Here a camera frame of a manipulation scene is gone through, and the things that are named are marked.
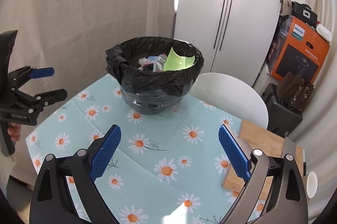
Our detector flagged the person left hand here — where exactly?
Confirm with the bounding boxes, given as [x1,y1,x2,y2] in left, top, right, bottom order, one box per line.
[7,123,22,142]

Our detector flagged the white case on box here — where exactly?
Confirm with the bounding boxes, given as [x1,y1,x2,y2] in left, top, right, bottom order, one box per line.
[316,23,332,43]

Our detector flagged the grey small bag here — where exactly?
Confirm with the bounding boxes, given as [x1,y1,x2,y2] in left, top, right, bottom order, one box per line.
[280,0,292,17]

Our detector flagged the orange Philips box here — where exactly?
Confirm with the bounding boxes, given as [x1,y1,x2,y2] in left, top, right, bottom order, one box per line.
[266,15,330,83]

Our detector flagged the blue foil snack bag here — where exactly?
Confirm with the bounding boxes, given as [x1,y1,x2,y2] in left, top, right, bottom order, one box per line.
[138,53,167,72]

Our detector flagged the brown leather bag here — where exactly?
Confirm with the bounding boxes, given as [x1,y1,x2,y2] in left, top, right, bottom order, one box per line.
[276,72,315,112]

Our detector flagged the beige curtain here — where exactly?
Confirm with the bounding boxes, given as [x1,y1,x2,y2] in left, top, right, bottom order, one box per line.
[0,0,180,135]

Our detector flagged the beige mug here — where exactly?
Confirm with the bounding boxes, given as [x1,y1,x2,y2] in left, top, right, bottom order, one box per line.
[303,172,318,200]

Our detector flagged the daisy print tablecloth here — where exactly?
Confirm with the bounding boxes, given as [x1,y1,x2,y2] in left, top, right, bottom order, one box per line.
[26,75,243,223]

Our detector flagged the bamboo cutting board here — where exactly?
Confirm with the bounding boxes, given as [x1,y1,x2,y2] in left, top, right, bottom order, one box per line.
[222,120,285,200]

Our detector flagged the white chair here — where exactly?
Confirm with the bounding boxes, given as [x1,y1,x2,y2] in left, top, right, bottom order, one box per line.
[190,72,269,129]

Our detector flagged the black stool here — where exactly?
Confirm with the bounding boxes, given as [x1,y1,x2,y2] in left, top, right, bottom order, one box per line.
[262,83,303,138]

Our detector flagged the black trash bag bin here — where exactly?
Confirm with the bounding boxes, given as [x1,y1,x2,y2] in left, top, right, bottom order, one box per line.
[106,36,204,115]

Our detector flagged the white cabinet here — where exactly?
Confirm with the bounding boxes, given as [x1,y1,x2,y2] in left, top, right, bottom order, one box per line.
[174,0,280,85]

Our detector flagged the cleaver knife black handle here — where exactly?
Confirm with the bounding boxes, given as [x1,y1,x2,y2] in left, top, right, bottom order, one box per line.
[281,136,307,177]

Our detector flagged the black bag on box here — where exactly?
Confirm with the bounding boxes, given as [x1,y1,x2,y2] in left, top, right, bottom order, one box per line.
[291,1,318,28]

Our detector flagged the cream sleeve forearm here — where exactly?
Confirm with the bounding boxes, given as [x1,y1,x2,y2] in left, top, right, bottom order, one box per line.
[0,155,35,224]

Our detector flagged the green paper cup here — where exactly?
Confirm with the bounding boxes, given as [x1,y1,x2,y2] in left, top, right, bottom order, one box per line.
[163,48,195,72]

